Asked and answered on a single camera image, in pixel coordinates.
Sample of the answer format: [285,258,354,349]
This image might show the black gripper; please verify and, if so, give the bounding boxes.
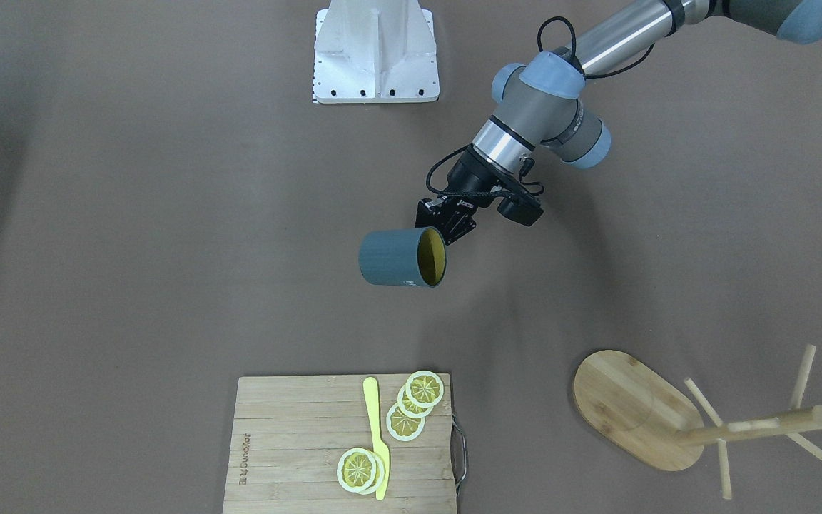
[415,148,519,245]

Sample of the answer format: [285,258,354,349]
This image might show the blue-grey cup yellow inside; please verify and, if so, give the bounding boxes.
[358,227,447,288]

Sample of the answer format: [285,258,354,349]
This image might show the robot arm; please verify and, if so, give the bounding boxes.
[415,1,822,243]

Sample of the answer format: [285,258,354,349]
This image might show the wooden cup storage rack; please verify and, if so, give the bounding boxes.
[573,345,822,500]

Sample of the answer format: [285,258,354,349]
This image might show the lemon slice row end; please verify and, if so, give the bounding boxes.
[405,371,446,409]

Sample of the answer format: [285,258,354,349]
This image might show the yellow plastic knife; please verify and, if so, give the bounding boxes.
[362,376,391,501]

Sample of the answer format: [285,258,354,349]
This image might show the lemon slice row middle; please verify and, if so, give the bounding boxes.
[397,385,434,419]

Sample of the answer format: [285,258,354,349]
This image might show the lemon slice row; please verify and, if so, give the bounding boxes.
[386,403,425,442]
[397,385,434,419]

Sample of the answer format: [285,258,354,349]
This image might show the lemon slice row near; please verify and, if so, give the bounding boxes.
[386,403,425,442]

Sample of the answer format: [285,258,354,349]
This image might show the bamboo cutting board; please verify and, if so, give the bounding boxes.
[223,374,465,513]

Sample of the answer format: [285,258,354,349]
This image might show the lemon slice by knife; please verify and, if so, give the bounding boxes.
[336,447,382,495]

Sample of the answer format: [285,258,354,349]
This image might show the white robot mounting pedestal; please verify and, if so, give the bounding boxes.
[311,1,440,104]

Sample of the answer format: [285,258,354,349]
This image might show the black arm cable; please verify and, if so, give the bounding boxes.
[427,17,658,208]

